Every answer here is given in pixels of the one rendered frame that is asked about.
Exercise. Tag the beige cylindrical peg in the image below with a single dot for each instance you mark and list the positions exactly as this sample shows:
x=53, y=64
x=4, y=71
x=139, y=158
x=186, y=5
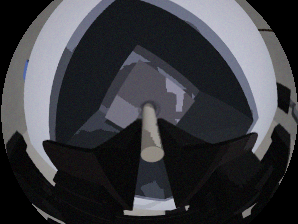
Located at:
x=151, y=144

